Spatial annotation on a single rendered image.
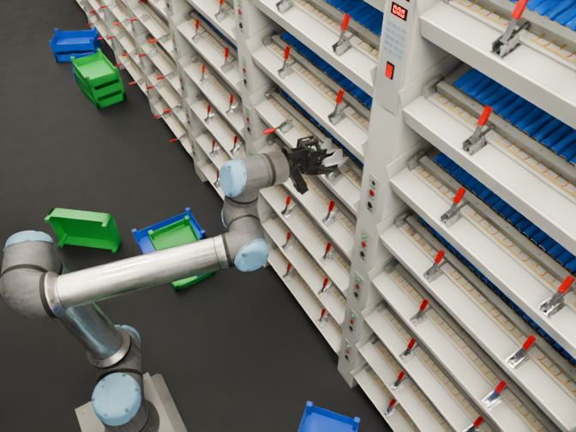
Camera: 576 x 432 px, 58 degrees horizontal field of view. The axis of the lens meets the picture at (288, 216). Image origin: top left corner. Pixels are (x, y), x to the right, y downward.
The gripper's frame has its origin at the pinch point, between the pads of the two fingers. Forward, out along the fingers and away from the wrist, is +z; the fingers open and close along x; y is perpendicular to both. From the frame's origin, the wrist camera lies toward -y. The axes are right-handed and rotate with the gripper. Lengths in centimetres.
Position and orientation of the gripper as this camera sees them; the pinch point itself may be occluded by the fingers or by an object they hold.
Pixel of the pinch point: (340, 157)
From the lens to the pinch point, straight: 150.9
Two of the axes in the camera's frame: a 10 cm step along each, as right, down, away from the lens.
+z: 8.5, -2.6, 4.6
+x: -5.1, -6.2, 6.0
